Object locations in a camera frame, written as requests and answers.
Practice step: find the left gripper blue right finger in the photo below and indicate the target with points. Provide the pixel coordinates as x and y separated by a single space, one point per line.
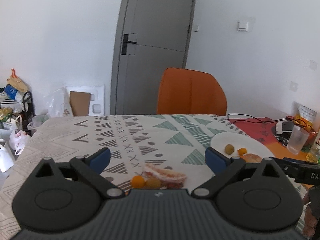
224 169

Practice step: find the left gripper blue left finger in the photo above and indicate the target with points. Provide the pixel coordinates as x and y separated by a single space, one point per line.
88 170

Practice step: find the green kiwi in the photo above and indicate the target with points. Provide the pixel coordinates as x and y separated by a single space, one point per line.
229 149

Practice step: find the small kumquat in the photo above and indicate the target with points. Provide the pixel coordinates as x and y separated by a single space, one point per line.
138 182
242 151

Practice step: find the peeled pomelo segment front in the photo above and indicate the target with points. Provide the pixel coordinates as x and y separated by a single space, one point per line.
251 158

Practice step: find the peeled pomelo segment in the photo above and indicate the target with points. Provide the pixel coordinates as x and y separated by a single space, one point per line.
251 158
164 175

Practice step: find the brown kiwi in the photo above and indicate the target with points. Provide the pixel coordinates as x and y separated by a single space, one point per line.
153 183

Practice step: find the person's right hand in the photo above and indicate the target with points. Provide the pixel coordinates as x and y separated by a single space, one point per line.
311 217

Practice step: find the white ceramic plate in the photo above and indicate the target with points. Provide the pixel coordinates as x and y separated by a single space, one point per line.
219 141

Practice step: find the clear plastic cup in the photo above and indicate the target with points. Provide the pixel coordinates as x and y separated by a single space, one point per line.
297 140

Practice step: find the white charger adapter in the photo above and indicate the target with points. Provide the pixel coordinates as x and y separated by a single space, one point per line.
284 127

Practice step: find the red orange cartoon mat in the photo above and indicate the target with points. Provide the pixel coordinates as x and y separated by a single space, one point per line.
263 132

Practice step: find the yellow snack bag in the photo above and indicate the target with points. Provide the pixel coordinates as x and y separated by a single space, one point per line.
305 118

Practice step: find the patterned white tablecloth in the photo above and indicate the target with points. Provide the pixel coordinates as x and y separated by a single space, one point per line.
167 141

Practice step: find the white foam packaging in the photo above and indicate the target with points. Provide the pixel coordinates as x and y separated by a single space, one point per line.
97 102

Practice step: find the cardboard box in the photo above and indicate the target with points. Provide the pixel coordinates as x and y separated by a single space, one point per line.
79 102

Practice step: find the white plastic bags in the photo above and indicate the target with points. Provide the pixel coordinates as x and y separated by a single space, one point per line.
13 142

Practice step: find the orange chair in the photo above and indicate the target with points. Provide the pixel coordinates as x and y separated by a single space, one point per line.
186 91

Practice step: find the pile of bags and clutter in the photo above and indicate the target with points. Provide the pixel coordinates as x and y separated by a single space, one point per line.
17 106

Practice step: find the grey door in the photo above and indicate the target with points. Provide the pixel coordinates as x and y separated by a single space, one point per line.
162 30

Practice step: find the black door handle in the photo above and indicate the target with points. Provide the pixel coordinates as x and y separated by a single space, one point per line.
126 41

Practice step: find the white wall switch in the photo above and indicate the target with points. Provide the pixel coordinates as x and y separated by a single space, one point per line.
243 26

